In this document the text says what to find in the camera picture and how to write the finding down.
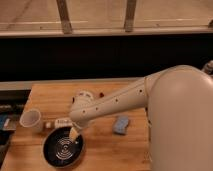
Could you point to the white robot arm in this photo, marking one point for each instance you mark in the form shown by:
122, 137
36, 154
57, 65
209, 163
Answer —
180, 114

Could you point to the right metal frame post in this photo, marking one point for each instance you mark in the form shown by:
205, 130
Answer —
129, 15

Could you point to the black ceramic bowl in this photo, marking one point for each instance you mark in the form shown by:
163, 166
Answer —
59, 151

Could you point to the white rectangular bottle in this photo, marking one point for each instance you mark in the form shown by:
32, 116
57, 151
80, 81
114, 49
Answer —
58, 123

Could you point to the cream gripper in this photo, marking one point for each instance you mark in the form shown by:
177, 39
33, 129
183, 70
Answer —
74, 134

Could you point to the dark red small object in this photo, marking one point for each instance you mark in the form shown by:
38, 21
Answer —
101, 94

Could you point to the left metal frame post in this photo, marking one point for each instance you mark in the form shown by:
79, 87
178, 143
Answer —
64, 16

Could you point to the blue sponge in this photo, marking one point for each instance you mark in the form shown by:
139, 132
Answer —
121, 124

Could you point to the translucent plastic cup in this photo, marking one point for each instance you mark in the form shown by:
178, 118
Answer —
32, 120

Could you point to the metal frame post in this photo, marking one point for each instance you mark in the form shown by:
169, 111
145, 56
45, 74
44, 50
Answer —
129, 15
64, 16

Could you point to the grey cable connector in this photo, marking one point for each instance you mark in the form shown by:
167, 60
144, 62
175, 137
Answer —
208, 67

